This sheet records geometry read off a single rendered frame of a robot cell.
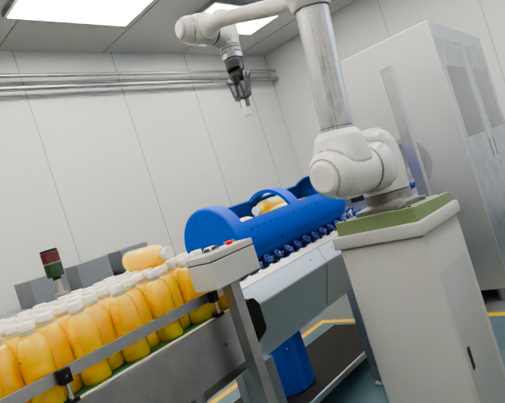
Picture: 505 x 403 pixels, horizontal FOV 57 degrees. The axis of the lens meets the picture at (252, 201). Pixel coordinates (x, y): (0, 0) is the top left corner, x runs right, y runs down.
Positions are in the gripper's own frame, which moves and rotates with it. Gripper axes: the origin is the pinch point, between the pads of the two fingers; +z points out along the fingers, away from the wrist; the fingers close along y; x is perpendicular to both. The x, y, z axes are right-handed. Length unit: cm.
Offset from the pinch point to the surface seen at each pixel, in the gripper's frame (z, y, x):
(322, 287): 83, -4, 21
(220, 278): 58, 28, -58
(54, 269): 43, -38, -78
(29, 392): 66, 21, -111
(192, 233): 44, -17, -31
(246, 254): 54, 26, -45
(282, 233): 54, 0, 0
